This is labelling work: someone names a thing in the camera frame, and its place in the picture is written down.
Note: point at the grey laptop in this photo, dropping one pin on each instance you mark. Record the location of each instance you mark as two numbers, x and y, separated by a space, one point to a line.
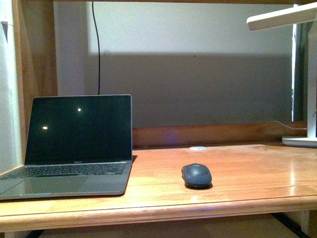
76 146

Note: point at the white desk grommet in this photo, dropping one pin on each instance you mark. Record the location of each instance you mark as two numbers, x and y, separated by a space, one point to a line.
198 148

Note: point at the white desk lamp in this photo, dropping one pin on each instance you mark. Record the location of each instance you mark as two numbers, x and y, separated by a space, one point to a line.
303 18

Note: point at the dark grey computer mouse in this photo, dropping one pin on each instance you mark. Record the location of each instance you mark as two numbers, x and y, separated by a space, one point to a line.
196 176

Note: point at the wooden desk hutch frame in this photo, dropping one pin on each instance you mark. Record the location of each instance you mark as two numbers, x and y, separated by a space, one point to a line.
34 34

